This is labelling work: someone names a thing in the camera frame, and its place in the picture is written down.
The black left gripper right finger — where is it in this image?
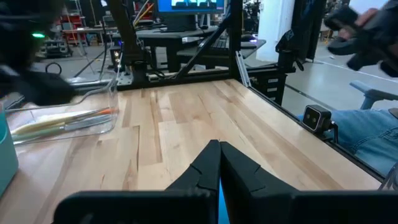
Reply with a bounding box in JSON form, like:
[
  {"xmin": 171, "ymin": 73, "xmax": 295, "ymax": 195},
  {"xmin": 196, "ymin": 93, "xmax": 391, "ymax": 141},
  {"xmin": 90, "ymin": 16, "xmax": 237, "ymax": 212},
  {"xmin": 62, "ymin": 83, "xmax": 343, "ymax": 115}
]
[{"xmin": 220, "ymin": 141, "xmax": 398, "ymax": 224}]

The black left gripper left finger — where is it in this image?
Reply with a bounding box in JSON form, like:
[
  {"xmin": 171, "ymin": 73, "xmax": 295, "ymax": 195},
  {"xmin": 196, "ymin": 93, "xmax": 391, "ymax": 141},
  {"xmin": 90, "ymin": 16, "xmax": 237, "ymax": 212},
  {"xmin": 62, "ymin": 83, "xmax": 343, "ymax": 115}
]
[{"xmin": 53, "ymin": 139, "xmax": 221, "ymax": 224}]

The cream handled knife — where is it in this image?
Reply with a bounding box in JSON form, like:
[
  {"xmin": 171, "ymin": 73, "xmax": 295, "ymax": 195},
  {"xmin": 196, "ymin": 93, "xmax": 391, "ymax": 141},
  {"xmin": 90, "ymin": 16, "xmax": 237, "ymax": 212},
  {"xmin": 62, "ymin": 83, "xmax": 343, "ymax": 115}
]
[{"xmin": 9, "ymin": 108, "xmax": 94, "ymax": 136}]

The green handled knife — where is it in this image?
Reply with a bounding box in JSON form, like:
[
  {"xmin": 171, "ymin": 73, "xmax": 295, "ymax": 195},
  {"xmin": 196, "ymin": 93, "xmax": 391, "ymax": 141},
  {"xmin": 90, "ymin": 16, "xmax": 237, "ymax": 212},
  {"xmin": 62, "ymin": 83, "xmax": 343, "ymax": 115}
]
[{"xmin": 12, "ymin": 114, "xmax": 113, "ymax": 141}]

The orange handled utensil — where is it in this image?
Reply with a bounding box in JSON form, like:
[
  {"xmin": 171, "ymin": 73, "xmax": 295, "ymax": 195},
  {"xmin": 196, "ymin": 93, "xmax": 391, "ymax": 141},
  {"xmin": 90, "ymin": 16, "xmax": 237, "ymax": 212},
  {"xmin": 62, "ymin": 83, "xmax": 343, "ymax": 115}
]
[{"xmin": 79, "ymin": 107, "xmax": 121, "ymax": 121}]

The clear plastic bin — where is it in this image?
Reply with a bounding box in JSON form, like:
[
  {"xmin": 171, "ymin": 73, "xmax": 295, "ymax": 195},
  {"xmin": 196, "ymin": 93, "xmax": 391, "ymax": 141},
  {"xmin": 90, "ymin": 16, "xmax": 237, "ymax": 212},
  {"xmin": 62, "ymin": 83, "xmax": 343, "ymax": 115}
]
[{"xmin": 4, "ymin": 74, "xmax": 121, "ymax": 146}]

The teal plastic bin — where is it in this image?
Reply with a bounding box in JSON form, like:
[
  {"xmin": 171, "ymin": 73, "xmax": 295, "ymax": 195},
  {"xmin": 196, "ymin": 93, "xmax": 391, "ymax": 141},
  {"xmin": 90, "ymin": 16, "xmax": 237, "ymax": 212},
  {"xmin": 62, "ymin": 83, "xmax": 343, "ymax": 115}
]
[{"xmin": 0, "ymin": 108, "xmax": 19, "ymax": 197}]

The shelf with red bins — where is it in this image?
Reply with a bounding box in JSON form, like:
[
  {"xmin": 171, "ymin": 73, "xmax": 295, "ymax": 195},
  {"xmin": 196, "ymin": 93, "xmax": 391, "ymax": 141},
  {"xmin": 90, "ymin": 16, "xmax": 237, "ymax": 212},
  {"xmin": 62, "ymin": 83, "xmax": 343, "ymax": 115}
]
[{"xmin": 60, "ymin": 12, "xmax": 94, "ymax": 47}]

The computer tower with lights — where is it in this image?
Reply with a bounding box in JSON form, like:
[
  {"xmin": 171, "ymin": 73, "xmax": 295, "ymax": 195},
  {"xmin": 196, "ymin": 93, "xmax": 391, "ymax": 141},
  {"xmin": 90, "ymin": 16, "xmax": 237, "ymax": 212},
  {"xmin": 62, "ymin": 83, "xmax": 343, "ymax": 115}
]
[{"xmin": 108, "ymin": 46, "xmax": 126, "ymax": 73}]

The person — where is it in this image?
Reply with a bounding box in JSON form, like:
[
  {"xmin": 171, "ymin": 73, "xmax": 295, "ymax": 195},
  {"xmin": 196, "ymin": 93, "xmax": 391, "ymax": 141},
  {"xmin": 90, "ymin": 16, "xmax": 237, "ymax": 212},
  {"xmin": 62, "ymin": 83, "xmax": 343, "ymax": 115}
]
[{"xmin": 295, "ymin": 108, "xmax": 398, "ymax": 177}]

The black desk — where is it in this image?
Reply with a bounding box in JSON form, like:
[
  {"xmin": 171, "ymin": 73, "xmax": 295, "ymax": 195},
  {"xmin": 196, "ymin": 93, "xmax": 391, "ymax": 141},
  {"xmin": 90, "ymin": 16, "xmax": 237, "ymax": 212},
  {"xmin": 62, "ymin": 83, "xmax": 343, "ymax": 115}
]
[{"xmin": 135, "ymin": 25, "xmax": 267, "ymax": 74}]

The large monitor blue screen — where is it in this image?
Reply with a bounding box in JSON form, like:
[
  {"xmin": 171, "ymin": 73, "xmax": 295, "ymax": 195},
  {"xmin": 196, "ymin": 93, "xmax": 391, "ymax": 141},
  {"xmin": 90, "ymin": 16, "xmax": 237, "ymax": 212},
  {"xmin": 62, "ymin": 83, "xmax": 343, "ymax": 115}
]
[{"xmin": 156, "ymin": 0, "xmax": 227, "ymax": 32}]

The grey-blue chair armrest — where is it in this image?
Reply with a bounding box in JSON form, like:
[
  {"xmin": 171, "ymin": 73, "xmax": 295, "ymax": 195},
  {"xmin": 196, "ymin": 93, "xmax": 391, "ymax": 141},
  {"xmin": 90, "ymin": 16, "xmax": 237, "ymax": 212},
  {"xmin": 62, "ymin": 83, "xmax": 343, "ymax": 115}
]
[{"xmin": 349, "ymin": 80, "xmax": 398, "ymax": 110}]

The plain white pillar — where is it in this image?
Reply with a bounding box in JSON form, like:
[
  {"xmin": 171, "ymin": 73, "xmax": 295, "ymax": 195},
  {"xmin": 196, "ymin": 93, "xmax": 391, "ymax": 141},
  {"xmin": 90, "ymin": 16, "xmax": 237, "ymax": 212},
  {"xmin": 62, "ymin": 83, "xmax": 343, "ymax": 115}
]
[{"xmin": 256, "ymin": 0, "xmax": 296, "ymax": 63}]

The person's hand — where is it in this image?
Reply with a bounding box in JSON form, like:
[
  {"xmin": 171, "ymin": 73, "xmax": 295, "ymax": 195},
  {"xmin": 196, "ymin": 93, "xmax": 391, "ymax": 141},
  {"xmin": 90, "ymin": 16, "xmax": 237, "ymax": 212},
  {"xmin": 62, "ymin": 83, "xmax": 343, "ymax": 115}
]
[{"xmin": 338, "ymin": 7, "xmax": 379, "ymax": 40}]

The black cable coil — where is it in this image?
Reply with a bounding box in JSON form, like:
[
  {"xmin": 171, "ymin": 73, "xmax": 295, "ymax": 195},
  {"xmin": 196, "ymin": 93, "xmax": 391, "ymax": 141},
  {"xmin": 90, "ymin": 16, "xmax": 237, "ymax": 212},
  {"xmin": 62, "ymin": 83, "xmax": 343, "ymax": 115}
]
[{"xmin": 45, "ymin": 61, "xmax": 63, "ymax": 77}]

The small black table-level camera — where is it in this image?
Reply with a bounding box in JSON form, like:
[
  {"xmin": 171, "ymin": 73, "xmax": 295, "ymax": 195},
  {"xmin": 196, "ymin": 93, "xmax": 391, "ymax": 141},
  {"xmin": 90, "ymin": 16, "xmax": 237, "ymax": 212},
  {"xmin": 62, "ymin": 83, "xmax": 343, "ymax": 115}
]
[{"xmin": 302, "ymin": 105, "xmax": 340, "ymax": 142}]

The black aluminium rig frame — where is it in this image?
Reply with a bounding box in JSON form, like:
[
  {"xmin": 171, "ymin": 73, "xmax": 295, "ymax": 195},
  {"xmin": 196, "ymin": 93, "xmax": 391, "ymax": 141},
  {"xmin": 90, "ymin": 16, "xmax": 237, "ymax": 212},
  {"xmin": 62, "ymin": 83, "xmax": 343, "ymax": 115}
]
[{"xmin": 6, "ymin": 0, "xmax": 386, "ymax": 183}]

